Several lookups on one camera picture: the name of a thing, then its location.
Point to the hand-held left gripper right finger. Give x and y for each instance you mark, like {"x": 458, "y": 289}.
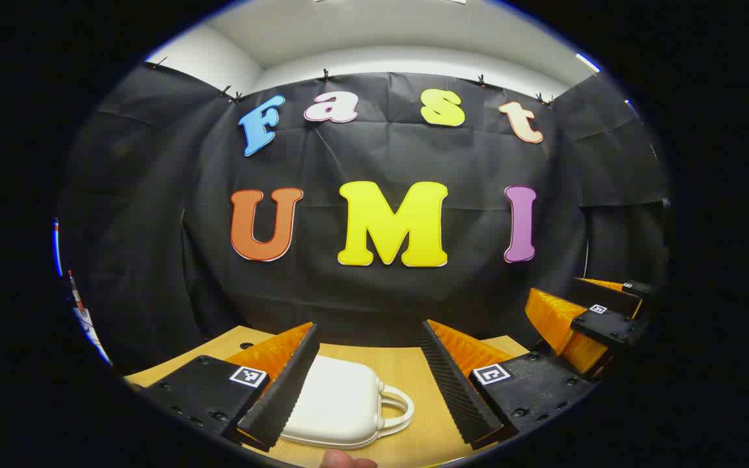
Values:
{"x": 456, "y": 390}

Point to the white suitcase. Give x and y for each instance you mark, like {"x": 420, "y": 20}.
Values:
{"x": 342, "y": 403}

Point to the row of black cloth clips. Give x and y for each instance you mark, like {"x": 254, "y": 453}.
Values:
{"x": 326, "y": 75}

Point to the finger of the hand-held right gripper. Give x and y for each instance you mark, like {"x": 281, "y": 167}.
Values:
{"x": 608, "y": 296}
{"x": 608, "y": 328}

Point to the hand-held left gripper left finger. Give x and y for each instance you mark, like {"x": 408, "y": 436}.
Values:
{"x": 283, "y": 390}

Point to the ceiling light strip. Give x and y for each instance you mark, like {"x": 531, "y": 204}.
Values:
{"x": 588, "y": 62}

